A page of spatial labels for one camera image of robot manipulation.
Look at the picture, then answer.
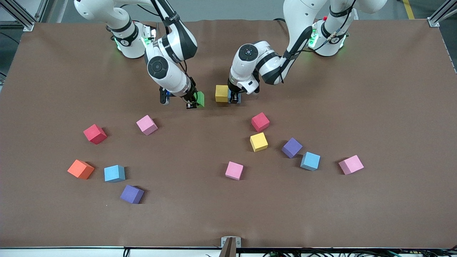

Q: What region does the yellow foam cube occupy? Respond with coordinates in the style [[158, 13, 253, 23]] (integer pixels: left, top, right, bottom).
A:
[[215, 85, 229, 103], [250, 132, 268, 153]]

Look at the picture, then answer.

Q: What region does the red foam cube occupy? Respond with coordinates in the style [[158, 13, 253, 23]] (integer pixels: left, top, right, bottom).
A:
[[251, 112, 270, 132], [83, 124, 107, 145]]

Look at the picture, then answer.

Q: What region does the pink foam cube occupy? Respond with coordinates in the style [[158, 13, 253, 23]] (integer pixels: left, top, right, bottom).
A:
[[136, 115, 159, 136], [225, 161, 244, 181], [338, 155, 365, 175]]

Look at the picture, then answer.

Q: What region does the purple foam cube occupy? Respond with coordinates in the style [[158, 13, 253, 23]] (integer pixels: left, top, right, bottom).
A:
[[120, 184, 145, 205], [281, 137, 303, 159]]

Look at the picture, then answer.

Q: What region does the brown table cover sheet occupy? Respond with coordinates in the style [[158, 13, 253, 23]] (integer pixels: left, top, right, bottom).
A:
[[0, 19, 457, 249]]

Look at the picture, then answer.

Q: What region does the orange foam cube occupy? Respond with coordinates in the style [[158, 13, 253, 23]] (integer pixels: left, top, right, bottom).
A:
[[67, 159, 95, 180]]

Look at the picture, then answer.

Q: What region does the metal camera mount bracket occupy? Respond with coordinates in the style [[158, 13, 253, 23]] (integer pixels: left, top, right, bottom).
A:
[[220, 236, 241, 257]]

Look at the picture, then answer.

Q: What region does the aluminium frame post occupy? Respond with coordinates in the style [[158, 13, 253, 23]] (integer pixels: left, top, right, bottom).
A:
[[427, 0, 457, 27], [0, 0, 49, 32]]

